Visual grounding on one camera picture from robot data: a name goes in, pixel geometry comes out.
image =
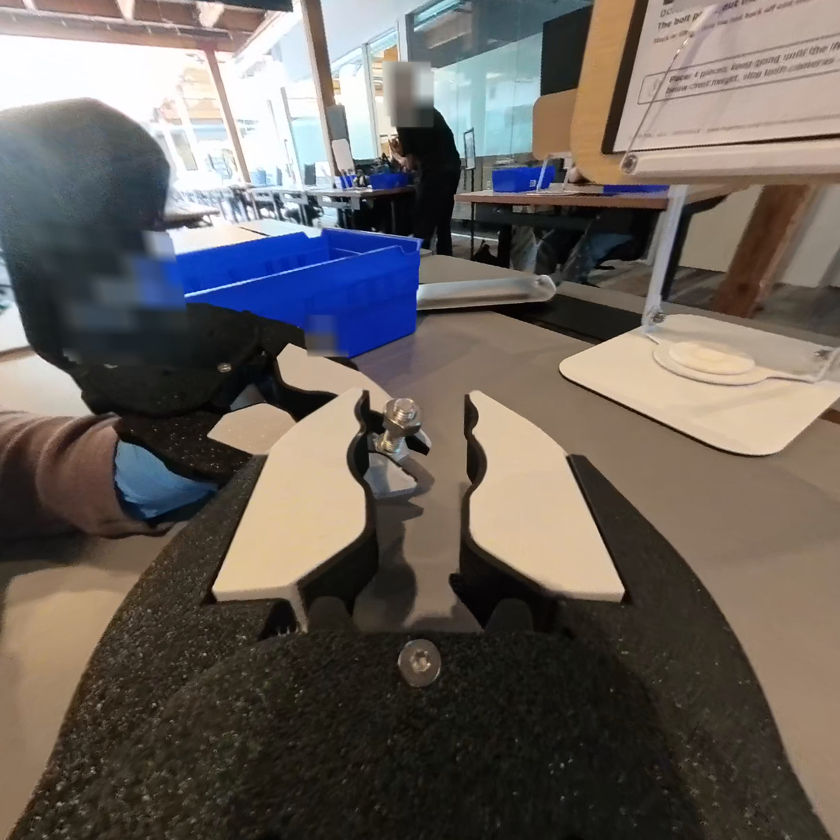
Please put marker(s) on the group of black office chairs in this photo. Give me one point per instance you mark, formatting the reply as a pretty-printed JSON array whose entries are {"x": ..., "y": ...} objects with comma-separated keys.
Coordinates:
[{"x": 275, "y": 203}]

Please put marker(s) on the blue plastic bin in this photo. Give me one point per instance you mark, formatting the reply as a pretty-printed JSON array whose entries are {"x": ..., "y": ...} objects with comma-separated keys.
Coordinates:
[{"x": 367, "y": 295}]

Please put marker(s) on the grey metal clamp lever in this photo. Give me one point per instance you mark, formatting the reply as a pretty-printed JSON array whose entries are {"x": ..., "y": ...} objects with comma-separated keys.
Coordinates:
[{"x": 479, "y": 292}]

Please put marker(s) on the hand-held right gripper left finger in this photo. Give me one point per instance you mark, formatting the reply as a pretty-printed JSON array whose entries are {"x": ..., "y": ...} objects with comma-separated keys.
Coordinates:
[{"x": 295, "y": 512}]

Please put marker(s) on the black framed floor sign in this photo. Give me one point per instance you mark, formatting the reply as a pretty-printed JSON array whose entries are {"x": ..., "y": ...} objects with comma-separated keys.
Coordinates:
[{"x": 470, "y": 148}]

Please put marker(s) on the printed instruction sheet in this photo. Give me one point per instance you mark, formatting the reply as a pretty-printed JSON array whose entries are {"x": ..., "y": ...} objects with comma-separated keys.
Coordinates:
[{"x": 754, "y": 98}]

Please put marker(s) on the small blue bin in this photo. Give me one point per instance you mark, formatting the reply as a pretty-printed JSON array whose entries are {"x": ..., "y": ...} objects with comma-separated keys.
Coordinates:
[
  {"x": 522, "y": 180},
  {"x": 636, "y": 190},
  {"x": 390, "y": 180}
]

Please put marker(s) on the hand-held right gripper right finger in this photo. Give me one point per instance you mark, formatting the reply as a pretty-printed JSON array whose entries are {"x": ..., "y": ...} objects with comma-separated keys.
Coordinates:
[{"x": 544, "y": 518}]

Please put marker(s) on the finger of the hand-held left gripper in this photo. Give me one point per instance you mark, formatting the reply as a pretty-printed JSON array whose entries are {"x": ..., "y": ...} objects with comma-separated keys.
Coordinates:
[
  {"x": 253, "y": 430},
  {"x": 328, "y": 374}
]

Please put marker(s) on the beige table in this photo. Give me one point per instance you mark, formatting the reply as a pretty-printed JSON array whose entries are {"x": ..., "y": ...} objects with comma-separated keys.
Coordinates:
[{"x": 216, "y": 237}]

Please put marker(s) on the brown wooden post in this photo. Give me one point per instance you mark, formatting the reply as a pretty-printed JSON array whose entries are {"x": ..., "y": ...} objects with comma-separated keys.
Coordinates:
[
  {"x": 318, "y": 98},
  {"x": 768, "y": 249}
]

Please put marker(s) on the wooden work table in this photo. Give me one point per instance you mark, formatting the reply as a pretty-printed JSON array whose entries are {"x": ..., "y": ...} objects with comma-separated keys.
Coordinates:
[{"x": 374, "y": 193}]

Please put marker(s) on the wooden side table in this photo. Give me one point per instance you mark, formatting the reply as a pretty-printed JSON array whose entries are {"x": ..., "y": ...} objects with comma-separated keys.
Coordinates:
[{"x": 558, "y": 199}]

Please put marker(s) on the silver hex bolt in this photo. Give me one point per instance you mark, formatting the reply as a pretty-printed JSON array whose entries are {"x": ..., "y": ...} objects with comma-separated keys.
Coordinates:
[{"x": 394, "y": 434}]

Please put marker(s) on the black backing board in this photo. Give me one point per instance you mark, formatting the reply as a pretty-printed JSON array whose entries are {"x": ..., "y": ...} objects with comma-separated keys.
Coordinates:
[{"x": 622, "y": 98}]

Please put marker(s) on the silver hex nut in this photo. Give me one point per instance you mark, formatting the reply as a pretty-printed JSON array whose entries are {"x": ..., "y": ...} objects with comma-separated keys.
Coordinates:
[{"x": 401, "y": 412}]

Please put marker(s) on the black wall screen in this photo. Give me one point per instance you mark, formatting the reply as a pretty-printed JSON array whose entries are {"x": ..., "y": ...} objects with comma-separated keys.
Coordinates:
[{"x": 568, "y": 52}]

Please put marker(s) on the person's left forearm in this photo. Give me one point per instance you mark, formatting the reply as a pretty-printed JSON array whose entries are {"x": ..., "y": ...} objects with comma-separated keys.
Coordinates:
[{"x": 59, "y": 472}]

